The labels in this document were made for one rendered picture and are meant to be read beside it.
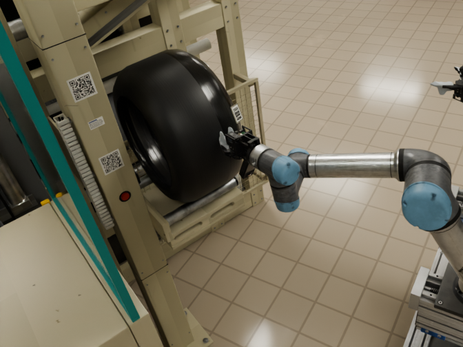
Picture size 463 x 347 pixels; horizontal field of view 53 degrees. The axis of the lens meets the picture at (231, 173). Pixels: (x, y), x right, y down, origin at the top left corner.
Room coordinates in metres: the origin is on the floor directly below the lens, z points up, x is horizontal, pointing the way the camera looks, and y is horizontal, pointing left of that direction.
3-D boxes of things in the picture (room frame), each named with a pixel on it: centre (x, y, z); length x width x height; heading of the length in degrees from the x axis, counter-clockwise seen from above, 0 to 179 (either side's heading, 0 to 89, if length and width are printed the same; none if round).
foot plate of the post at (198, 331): (1.35, 0.43, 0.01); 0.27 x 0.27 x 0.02; 29
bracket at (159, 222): (1.40, 0.37, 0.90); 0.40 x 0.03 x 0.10; 29
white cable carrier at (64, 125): (1.28, 0.49, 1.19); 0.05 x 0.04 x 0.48; 29
